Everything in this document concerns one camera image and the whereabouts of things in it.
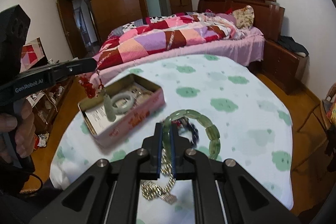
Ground person's left hand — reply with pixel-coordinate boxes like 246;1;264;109
1;100;35;158

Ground jade pendant red tassel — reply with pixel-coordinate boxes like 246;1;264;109
79;70;116;122

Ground green stone bead bracelet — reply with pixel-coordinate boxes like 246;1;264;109
162;109;222;160

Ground wooden nightstand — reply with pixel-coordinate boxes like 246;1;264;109
261;40;308;95

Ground cluttered tv cabinet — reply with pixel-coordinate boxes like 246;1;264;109
27;76;75;150

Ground pink metal tin box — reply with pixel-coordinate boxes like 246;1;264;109
78;73;165;148

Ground orange floral cushion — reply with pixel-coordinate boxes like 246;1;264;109
326;101;336;126

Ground floral pillow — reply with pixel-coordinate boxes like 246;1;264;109
232;5;255;29

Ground dark clothes on nightstand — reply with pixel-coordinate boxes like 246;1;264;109
277;36;309;57

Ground cloud pattern table cloth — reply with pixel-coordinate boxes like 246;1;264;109
50;55;293;223

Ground wooden bed pink sheet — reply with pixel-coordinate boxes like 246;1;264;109
88;0;285;86

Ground television with reflection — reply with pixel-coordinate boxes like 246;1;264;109
20;38;49;73

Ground dark purple bead bracelet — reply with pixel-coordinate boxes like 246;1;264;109
172;118;200;148

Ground patchwork quilt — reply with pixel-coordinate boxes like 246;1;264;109
94;13;246;71

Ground pale jade bangle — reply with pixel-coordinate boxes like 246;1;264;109
111;92;135;115

